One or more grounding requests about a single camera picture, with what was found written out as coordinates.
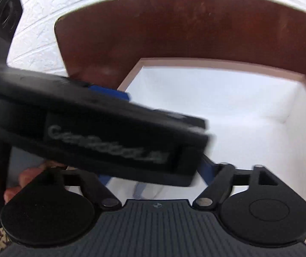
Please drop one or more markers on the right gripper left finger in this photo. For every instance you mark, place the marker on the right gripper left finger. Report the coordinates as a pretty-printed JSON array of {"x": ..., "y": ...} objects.
[{"x": 92, "y": 189}]

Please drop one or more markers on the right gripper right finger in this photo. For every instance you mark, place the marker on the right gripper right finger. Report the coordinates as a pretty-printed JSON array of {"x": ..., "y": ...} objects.
[{"x": 220, "y": 179}]

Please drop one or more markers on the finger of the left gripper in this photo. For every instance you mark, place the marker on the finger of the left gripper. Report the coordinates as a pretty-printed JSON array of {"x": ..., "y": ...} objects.
[{"x": 110, "y": 92}]

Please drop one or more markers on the large pink cardboard box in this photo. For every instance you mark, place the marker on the large pink cardboard box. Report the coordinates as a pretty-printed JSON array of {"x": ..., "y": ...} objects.
[{"x": 256, "y": 114}]

